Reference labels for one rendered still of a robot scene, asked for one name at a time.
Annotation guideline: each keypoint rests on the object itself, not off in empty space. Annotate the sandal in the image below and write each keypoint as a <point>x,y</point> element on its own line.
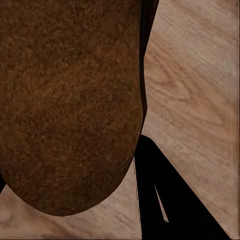
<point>72,98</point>

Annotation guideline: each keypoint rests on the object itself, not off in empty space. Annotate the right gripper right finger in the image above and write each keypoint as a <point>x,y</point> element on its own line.
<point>188,218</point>

